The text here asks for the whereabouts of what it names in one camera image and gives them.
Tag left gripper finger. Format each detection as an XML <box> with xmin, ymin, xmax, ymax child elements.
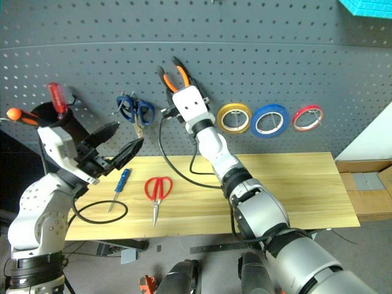
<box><xmin>83</xmin><ymin>121</ymin><xmax>121</xmax><ymax>151</ymax></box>
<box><xmin>110</xmin><ymin>137</ymin><xmax>145</xmax><ymax>172</ymax></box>

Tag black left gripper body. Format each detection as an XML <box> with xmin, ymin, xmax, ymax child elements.
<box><xmin>72</xmin><ymin>141</ymin><xmax>123</xmax><ymax>181</ymax></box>

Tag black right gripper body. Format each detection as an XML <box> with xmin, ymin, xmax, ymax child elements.
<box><xmin>160</xmin><ymin>94</ymin><xmax>213</xmax><ymax>124</ymax></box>

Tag orange black handled pliers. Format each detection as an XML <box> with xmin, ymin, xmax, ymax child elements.
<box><xmin>156</xmin><ymin>56</ymin><xmax>200</xmax><ymax>94</ymax></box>

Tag yellow tape roll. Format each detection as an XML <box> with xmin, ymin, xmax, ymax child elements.
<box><xmin>217</xmin><ymin>102</ymin><xmax>253</xmax><ymax>134</ymax></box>

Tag grey metal pegboard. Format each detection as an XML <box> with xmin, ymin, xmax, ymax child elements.
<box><xmin>0</xmin><ymin>0</ymin><xmax>392</xmax><ymax>157</ymax></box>

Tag blue tape roll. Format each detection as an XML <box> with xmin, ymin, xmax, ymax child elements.
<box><xmin>250</xmin><ymin>104</ymin><xmax>290</xmax><ymax>138</ymax></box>

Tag red tape roll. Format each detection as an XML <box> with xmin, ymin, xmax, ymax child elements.
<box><xmin>292</xmin><ymin>104</ymin><xmax>324</xmax><ymax>133</ymax></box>

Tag black tool holder cup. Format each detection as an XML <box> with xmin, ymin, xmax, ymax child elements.
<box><xmin>30</xmin><ymin>102</ymin><xmax>93</xmax><ymax>145</ymax></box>

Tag black table base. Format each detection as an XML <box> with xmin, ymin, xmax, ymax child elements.
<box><xmin>97</xmin><ymin>238</ymin><xmax>150</xmax><ymax>254</ymax></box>

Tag small grey box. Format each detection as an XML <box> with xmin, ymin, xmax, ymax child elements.
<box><xmin>120</xmin><ymin>248</ymin><xmax>138</xmax><ymax>265</ymax></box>

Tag black flat bar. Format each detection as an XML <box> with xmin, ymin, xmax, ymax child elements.
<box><xmin>189</xmin><ymin>241</ymin><xmax>246</xmax><ymax>255</ymax></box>

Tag orange red tool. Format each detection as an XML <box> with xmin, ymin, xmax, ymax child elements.
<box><xmin>138</xmin><ymin>274</ymin><xmax>159</xmax><ymax>294</ymax></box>

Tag white panel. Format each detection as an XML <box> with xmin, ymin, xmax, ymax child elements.
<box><xmin>334</xmin><ymin>102</ymin><xmax>392</xmax><ymax>163</ymax></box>

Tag brown cardboard box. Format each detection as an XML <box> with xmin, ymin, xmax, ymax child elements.
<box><xmin>334</xmin><ymin>158</ymin><xmax>392</xmax><ymax>222</ymax></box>

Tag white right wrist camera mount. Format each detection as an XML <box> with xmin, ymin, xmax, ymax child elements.
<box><xmin>171</xmin><ymin>85</ymin><xmax>216</xmax><ymax>130</ymax></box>

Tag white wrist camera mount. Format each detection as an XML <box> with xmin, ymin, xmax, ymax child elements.
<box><xmin>37</xmin><ymin>124</ymin><xmax>100</xmax><ymax>185</ymax></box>
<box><xmin>171</xmin><ymin>85</ymin><xmax>216</xmax><ymax>130</ymax></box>

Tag blue handled scissors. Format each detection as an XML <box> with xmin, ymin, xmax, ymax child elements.
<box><xmin>116</xmin><ymin>94</ymin><xmax>156</xmax><ymax>139</ymax></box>

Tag blue handled screwdriver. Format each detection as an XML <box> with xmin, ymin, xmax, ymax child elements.
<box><xmin>107</xmin><ymin>168</ymin><xmax>132</xmax><ymax>213</ymax></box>

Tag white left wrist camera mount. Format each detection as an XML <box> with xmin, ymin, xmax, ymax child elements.
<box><xmin>37</xmin><ymin>124</ymin><xmax>100</xmax><ymax>185</ymax></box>

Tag red handled scissors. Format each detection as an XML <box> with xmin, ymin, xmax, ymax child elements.
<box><xmin>144</xmin><ymin>176</ymin><xmax>173</xmax><ymax>228</ymax></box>

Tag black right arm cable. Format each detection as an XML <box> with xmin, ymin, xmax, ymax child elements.
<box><xmin>157</xmin><ymin>117</ymin><xmax>225</xmax><ymax>189</ymax></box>

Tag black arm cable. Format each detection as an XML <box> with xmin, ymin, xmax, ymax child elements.
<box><xmin>157</xmin><ymin>117</ymin><xmax>225</xmax><ymax>189</ymax></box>
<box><xmin>67</xmin><ymin>183</ymin><xmax>129</xmax><ymax>225</ymax></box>

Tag red handled screwdriver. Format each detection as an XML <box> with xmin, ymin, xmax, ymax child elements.
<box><xmin>47</xmin><ymin>81</ymin><xmax>69</xmax><ymax>121</ymax></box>

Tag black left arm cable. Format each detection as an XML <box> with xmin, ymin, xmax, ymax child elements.
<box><xmin>67</xmin><ymin>183</ymin><xmax>129</xmax><ymax>225</ymax></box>

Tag orange black handled screwdriver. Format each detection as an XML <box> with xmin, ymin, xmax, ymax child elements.
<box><xmin>6</xmin><ymin>107</ymin><xmax>41</xmax><ymax>127</ymax></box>

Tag thin black floor cable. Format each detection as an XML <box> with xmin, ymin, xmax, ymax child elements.
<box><xmin>325</xmin><ymin>227</ymin><xmax>358</xmax><ymax>246</ymax></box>

